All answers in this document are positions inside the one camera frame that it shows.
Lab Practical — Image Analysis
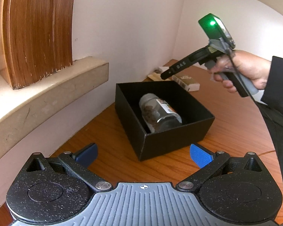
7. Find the glass jar with label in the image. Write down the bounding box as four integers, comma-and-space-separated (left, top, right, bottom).
139, 93, 182, 133

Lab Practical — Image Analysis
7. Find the black cardboard box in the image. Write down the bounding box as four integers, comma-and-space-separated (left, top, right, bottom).
115, 81, 215, 161

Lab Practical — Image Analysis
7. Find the person's right hand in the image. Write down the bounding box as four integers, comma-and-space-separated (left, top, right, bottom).
209, 50, 271, 93

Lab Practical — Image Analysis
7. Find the black right sleeve forearm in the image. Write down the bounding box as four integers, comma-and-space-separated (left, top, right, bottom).
261, 56, 283, 115

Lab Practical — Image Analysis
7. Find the beige stone window sill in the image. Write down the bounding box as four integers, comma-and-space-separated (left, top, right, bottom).
0, 56, 109, 159

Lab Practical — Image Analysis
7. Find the gold and white small box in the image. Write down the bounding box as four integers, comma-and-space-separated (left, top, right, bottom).
172, 73, 200, 92

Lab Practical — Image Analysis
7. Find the brown wooden window frame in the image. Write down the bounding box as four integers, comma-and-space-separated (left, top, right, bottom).
0, 0, 74, 89

